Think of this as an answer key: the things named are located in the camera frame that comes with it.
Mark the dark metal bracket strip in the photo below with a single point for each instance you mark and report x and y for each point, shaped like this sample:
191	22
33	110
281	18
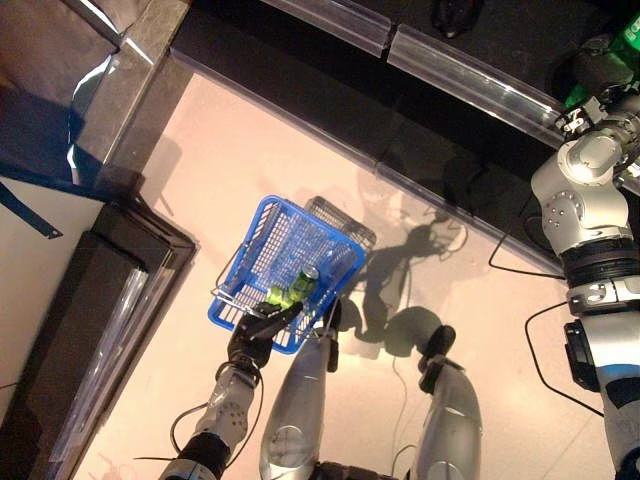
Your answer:
30	212

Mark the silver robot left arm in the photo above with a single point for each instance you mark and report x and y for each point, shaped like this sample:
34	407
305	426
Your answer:
227	410

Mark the silver robot left leg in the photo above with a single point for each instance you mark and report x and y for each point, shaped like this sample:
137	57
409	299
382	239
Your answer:
295	410

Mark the dark robot waist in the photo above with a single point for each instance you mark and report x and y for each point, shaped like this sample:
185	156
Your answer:
350	472

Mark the green soda can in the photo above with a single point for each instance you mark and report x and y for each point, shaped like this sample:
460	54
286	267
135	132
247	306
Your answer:
277	296
307	282

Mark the blue plastic shopping basket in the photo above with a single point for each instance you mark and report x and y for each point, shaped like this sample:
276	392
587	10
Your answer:
295	240

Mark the silver robot right leg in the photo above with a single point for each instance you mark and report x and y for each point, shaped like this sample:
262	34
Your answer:
450	415

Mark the dark glass display cabinet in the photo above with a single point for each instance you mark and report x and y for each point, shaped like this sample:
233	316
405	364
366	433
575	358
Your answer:
100	310

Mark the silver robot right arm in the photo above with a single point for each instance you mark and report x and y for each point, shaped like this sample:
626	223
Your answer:
585	200

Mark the green Sprite bottle yellow cap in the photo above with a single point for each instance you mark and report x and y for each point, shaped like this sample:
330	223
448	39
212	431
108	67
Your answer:
631	32

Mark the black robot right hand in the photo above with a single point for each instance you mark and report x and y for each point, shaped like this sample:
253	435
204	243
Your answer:
597	65

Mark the clear plastic shelf price rail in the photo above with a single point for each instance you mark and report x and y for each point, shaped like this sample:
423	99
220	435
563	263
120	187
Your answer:
360	30
475	80

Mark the brown marble pillar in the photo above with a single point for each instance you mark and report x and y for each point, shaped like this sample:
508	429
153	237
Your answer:
140	65

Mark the silver robot leg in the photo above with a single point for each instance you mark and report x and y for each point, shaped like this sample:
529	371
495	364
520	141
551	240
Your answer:
295	410
450	415

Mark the black store shelf unit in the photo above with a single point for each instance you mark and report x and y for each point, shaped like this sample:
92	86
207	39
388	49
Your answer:
350	90

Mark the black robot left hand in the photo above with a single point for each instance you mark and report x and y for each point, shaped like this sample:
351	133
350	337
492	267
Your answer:
252	340

